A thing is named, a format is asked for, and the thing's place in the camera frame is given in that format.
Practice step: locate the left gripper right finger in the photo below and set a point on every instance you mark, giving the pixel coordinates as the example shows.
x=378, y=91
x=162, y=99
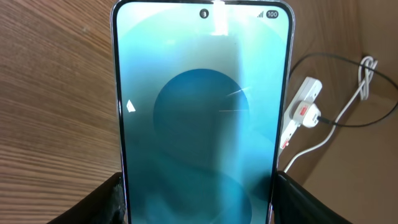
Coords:
x=292, y=204

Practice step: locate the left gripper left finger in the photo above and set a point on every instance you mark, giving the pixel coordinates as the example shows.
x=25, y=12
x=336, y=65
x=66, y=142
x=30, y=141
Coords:
x=105, y=205

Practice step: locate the white USB charger plug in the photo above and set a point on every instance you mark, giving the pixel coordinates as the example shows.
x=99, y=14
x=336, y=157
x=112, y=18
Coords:
x=306, y=114

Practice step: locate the white power strip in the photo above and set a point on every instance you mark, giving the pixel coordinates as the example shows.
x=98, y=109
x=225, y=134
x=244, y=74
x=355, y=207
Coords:
x=308, y=91

